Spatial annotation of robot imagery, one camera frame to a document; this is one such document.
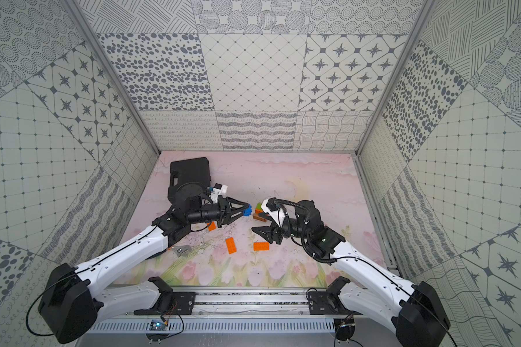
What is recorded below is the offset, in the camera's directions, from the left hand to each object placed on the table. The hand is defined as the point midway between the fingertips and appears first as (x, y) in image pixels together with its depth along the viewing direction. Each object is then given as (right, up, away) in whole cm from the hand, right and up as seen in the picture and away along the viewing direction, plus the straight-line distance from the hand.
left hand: (251, 213), depth 68 cm
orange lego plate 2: (+2, -18, +20) cm, 27 cm away
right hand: (+2, -4, +5) cm, 7 cm away
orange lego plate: (-10, -17, +20) cm, 29 cm away
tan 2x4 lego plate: (0, -6, +23) cm, 24 cm away
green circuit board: (-32, -39, +4) cm, 50 cm away
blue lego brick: (-2, 0, +4) cm, 4 cm away
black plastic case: (-37, +14, +42) cm, 58 cm away
